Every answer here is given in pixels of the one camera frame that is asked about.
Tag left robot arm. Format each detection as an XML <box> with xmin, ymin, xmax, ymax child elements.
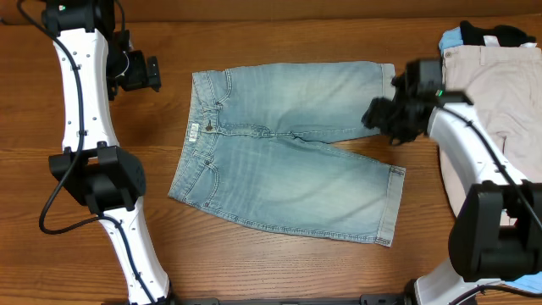
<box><xmin>41</xmin><ymin>1</ymin><xmax>176</xmax><ymax>304</ymax></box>

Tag light blue garment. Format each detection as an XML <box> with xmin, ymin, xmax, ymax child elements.
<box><xmin>438</xmin><ymin>27</ymin><xmax>542</xmax><ymax>296</ymax></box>

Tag black garment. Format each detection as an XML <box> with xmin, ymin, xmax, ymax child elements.
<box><xmin>428</xmin><ymin>19</ymin><xmax>537</xmax><ymax>114</ymax></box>

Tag beige pink shorts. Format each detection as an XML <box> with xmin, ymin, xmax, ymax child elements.
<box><xmin>438</xmin><ymin>44</ymin><xmax>542</xmax><ymax>225</ymax></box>

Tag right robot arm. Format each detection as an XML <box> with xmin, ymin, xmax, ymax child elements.
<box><xmin>360</xmin><ymin>59</ymin><xmax>541</xmax><ymax>305</ymax></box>

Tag light blue denim shorts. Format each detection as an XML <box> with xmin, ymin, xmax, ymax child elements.
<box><xmin>169</xmin><ymin>61</ymin><xmax>406</xmax><ymax>247</ymax></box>

